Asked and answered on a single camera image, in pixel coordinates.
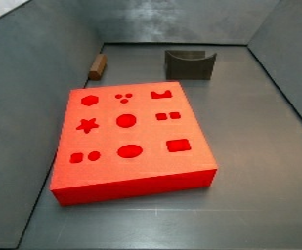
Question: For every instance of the brown hexagon peg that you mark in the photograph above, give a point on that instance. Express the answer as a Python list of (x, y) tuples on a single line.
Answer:
[(96, 67)]

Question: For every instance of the red shape sorter block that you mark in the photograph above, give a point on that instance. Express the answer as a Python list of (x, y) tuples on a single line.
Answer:
[(131, 142)]

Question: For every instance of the dark grey curved cradle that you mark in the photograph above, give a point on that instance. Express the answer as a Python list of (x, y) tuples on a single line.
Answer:
[(189, 65)]

